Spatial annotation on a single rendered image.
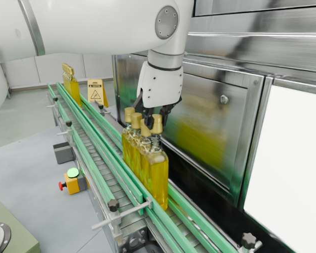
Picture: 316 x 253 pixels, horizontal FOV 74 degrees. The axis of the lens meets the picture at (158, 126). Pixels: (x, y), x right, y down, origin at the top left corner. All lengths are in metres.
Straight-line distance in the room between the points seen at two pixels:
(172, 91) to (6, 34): 0.32
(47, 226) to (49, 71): 5.73
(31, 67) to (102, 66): 1.84
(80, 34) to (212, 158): 0.45
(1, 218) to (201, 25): 0.85
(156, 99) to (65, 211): 0.64
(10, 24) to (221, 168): 0.52
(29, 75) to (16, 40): 6.14
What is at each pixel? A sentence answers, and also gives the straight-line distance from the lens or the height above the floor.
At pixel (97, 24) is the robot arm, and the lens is 0.30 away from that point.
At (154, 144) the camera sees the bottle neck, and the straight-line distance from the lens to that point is 0.57.
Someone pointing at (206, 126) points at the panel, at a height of 1.16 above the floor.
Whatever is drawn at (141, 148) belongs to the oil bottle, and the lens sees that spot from 0.62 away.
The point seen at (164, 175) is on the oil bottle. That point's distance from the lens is 0.62.
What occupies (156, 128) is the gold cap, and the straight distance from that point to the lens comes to 0.54.
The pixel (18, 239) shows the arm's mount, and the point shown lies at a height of 0.84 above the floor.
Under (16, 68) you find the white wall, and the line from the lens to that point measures 6.43.
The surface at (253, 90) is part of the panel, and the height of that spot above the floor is 1.29.
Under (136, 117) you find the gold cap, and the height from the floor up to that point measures 1.16.
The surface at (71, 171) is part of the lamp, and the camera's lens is 0.98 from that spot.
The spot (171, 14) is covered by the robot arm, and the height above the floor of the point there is 1.42.
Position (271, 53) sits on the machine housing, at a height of 1.36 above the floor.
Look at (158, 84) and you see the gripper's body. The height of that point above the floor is 1.29.
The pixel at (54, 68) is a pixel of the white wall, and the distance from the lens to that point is 6.46.
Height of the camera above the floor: 1.40
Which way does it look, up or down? 24 degrees down
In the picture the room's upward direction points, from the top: straight up
